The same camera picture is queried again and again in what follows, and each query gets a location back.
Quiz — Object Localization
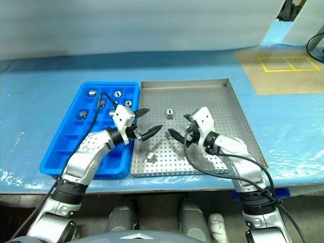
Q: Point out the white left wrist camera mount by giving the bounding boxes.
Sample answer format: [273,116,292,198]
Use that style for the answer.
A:
[112,105,136,145]

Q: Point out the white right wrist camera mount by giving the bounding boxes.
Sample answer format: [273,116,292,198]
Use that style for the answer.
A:
[192,106,216,149]

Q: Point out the blue compartment tray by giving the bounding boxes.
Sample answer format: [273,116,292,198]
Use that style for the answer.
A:
[39,81,141,180]

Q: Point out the grey robot torso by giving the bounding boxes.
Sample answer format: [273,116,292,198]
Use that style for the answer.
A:
[7,229,195,243]

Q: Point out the white foam backdrop board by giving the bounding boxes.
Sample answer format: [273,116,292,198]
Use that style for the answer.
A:
[0,0,287,61]

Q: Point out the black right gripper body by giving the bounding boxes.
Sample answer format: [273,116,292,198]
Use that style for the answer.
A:
[185,120,202,145]

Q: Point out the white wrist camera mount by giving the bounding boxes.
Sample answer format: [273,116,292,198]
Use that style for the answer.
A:
[112,105,136,145]
[192,106,216,149]

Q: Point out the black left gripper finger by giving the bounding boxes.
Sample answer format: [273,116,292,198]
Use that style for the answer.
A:
[134,108,150,118]
[138,125,163,142]

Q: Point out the blue crate under table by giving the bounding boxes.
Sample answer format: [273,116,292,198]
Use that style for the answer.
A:
[230,188,291,200]

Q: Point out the grey rounded shape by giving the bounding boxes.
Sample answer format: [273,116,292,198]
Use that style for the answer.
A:
[178,198,210,242]
[105,199,139,232]

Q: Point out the white rounded object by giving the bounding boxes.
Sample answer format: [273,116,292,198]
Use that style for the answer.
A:
[208,213,227,242]

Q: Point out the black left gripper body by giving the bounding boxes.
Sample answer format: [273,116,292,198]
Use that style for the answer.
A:
[126,124,142,141]

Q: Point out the white upright panel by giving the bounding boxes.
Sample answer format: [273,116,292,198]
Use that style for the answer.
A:
[282,0,324,45]

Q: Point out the yellow tape rectangle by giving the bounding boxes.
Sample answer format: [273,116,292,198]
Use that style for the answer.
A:
[257,56,321,73]

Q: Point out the dark bundle behind boards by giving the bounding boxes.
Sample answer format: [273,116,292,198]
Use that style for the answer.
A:
[277,0,308,22]

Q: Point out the perforated metal tray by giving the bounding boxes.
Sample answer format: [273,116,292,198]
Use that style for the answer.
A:
[130,78,269,178]

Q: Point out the thin black looped cable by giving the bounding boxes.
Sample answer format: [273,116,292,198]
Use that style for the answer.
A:
[306,32,324,64]

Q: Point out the brown table mat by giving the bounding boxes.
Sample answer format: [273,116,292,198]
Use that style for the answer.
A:
[235,49,324,96]

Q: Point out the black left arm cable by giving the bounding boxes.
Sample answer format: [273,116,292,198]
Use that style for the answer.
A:
[10,92,118,240]

